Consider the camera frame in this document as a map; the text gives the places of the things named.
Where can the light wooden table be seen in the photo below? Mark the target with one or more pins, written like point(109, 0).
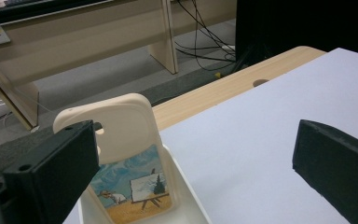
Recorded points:
point(214, 93)

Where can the black curtain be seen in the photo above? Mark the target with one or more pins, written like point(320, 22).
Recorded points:
point(292, 25)

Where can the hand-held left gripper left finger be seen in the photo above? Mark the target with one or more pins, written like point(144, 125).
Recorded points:
point(49, 174)

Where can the beige painted phone case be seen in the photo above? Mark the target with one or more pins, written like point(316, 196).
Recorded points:
point(127, 124)

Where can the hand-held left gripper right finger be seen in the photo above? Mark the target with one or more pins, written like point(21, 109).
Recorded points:
point(338, 168)

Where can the beige wooden desk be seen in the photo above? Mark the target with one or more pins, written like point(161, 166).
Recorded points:
point(90, 40)

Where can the yellow floor tape piece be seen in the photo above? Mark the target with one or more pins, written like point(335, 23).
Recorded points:
point(218, 75)

